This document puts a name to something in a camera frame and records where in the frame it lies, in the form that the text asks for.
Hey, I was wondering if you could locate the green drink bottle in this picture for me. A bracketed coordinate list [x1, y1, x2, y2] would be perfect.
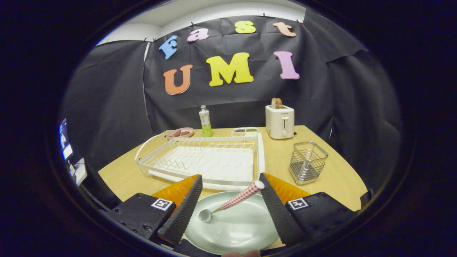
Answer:
[199, 105, 213, 137]

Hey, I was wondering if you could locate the bright blue screen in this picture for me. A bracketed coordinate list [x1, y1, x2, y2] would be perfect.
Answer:
[59, 119, 73, 160]

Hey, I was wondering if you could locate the white box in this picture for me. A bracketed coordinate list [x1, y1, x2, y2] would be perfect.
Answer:
[70, 158, 88, 186]

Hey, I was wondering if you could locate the white wire dish rack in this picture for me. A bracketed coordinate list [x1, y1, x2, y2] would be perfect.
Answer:
[135, 131, 266, 191]

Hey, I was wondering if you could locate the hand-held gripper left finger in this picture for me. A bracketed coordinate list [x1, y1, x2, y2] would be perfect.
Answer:
[107, 174, 203, 247]

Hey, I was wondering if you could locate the white toaster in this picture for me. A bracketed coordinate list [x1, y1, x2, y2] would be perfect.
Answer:
[265, 105, 295, 140]

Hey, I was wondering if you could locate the pale green plate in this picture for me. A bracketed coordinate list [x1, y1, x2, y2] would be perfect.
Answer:
[184, 191, 281, 255]

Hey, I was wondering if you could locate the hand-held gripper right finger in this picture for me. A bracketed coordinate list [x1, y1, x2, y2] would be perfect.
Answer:
[259, 173, 357, 248]

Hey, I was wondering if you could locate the metal wire basket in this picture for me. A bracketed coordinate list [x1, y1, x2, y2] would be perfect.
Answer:
[289, 141, 329, 185]

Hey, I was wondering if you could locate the red checked handle spoon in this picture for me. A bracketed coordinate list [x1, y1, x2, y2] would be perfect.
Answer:
[199, 181, 265, 223]

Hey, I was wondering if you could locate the pink oval dish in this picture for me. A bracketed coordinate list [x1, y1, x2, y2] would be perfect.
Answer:
[166, 127, 195, 139]

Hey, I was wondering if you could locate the white divided snack tray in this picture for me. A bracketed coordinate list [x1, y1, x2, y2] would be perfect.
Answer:
[231, 127, 258, 137]

